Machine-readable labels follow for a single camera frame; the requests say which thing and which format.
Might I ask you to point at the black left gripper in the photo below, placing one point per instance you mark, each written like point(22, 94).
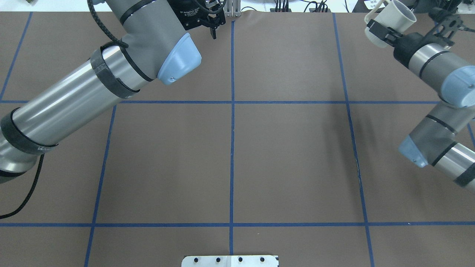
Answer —
point(190, 15)

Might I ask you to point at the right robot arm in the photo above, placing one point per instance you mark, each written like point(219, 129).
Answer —
point(428, 57)

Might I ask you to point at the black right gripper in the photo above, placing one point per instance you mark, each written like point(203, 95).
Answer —
point(403, 45)

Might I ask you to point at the aluminium frame post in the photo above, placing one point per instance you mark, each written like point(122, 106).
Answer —
point(232, 8)

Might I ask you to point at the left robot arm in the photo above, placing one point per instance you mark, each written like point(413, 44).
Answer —
point(156, 45)

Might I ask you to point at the white HOME mug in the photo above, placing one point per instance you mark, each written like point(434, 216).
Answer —
point(395, 15)

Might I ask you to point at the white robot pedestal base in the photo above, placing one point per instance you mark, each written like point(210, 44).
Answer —
point(231, 261)

